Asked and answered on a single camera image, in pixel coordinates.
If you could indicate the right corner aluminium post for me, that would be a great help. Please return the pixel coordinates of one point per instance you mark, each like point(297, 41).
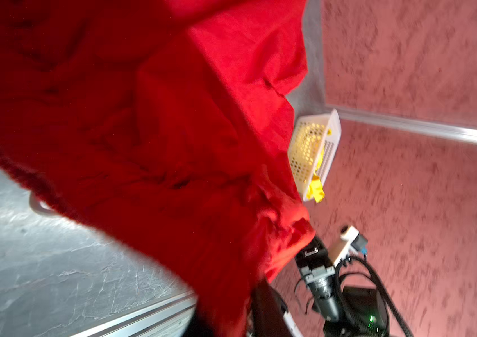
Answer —
point(425, 128)

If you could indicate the red shorts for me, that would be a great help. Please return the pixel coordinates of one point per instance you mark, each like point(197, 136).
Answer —
point(165, 125)

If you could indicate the aluminium front rail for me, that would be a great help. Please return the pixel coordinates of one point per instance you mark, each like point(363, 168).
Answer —
point(167, 316)

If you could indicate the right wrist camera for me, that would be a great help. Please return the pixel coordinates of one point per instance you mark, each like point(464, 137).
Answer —
point(351, 242)

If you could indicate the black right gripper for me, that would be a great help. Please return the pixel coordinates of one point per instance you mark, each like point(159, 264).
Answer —
point(318, 274)

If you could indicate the white plastic laundry basket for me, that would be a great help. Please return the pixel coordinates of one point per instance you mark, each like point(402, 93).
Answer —
point(332, 121)

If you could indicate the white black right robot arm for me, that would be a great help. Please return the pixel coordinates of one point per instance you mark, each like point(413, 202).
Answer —
point(351, 303)

